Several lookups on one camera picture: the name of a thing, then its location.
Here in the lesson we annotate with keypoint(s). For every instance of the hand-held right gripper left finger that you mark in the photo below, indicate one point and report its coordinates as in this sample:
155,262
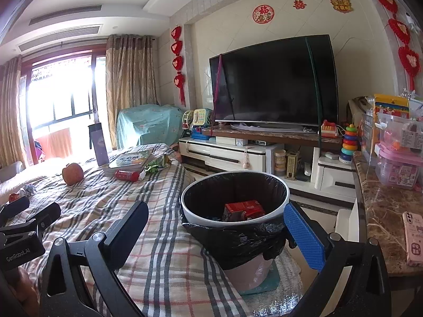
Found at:
129,229

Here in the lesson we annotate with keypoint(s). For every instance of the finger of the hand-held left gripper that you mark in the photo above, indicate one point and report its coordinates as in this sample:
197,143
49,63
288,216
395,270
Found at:
43,218
15,206

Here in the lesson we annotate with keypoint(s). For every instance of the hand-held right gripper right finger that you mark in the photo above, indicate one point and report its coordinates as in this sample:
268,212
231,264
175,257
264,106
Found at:
304,237

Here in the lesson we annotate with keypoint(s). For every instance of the trash bin with black bag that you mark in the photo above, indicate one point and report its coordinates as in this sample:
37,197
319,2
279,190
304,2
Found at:
238,237

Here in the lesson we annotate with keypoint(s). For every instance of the red drink carton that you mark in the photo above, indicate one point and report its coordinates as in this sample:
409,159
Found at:
243,209

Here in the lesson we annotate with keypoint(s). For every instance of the person's left hand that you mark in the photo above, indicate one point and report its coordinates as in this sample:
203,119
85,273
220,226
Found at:
28,287

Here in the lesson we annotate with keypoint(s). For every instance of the crushed red can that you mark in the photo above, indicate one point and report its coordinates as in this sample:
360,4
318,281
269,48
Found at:
14,197

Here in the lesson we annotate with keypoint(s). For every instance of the crumpled silver foil wrapper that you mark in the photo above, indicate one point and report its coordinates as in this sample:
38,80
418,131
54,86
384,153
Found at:
27,190

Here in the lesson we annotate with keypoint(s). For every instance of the beige sofa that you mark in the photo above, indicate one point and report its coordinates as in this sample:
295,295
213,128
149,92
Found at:
29,175

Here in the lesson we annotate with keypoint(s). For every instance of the orange round fruit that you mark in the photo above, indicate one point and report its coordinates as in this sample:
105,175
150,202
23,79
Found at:
72,174

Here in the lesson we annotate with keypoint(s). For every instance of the silver bubble mat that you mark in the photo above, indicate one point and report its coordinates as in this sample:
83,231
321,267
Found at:
290,290

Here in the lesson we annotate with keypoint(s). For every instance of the green snack wrapper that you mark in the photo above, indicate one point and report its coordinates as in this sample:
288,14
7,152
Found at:
157,165

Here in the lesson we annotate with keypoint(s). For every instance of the wooden abacus toy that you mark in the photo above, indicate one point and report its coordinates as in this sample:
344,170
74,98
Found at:
292,166

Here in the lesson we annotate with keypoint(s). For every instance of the orange towel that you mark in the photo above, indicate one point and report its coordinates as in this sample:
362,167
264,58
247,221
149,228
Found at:
61,143

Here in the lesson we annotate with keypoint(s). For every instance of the stacked yellow jars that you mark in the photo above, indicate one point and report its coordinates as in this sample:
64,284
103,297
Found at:
280,162

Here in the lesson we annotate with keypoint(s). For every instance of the beige curtain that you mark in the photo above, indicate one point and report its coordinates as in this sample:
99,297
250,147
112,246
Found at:
10,115
130,82

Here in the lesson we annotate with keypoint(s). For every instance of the black set-top box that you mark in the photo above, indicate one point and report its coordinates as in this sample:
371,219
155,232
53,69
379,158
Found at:
263,143

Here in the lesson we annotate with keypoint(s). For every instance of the teal cloth covered furniture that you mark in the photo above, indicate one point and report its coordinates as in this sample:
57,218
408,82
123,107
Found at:
145,125

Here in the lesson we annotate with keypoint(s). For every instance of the white television stand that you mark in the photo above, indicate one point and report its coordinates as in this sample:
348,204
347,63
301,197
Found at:
231,155

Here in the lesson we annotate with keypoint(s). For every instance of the pink smartphone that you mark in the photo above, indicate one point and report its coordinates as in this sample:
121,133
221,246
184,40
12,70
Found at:
414,237

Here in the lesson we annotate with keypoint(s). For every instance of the red toy telephone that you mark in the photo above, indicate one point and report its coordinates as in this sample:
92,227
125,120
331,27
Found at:
329,129

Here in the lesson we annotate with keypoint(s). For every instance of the clear plastic box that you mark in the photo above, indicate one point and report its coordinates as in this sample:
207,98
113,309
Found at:
368,138

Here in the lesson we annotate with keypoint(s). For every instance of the blue toy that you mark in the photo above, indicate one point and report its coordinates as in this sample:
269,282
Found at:
201,134

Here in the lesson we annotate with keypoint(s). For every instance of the balcony sliding door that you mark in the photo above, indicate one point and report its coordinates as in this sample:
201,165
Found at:
94,105

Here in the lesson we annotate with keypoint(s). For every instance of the pink plastic storage box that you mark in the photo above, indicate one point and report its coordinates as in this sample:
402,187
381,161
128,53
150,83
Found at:
400,158

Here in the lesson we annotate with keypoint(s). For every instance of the white and green toy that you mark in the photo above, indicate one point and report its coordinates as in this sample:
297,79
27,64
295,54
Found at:
188,119

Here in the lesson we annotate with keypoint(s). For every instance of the toy phone board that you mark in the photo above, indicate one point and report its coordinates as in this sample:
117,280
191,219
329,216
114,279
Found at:
203,117

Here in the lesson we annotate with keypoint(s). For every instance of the brown bag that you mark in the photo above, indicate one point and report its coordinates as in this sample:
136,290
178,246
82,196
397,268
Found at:
358,110

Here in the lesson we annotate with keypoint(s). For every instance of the black flat television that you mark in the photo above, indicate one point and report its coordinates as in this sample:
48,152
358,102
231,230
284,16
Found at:
274,82

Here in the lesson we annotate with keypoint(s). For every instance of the yellow and red picture book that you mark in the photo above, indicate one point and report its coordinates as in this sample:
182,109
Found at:
391,105

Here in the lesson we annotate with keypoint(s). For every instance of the red hanging heart decoration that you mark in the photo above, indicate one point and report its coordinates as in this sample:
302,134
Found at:
401,33
177,62

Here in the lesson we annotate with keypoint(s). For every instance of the ceiling air vent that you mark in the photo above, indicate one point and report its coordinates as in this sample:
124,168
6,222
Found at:
59,38
66,15

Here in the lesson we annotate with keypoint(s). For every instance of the red double character sticker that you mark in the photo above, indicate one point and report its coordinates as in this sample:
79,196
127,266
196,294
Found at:
299,4

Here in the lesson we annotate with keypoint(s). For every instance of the round red wall sticker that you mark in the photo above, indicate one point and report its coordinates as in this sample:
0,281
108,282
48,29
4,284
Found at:
263,14

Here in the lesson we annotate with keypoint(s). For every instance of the gold and red wall sticker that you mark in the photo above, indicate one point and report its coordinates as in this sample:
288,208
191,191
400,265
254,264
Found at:
340,2

